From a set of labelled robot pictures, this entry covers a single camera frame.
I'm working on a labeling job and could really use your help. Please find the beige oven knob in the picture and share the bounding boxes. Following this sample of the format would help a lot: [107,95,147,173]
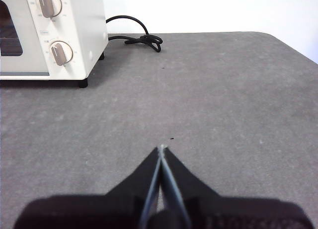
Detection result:
[36,0,63,19]
[50,40,74,67]

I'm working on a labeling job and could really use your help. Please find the white Toshiba toaster oven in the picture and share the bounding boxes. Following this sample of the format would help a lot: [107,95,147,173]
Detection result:
[0,0,109,88]

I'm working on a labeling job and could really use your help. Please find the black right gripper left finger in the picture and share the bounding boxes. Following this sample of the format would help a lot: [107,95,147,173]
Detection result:
[13,147,161,229]

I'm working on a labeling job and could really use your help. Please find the black oven power cable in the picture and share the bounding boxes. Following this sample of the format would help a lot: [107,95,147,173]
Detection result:
[106,15,164,53]

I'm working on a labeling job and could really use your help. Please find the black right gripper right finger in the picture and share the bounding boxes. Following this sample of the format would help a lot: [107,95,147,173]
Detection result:
[162,147,315,229]

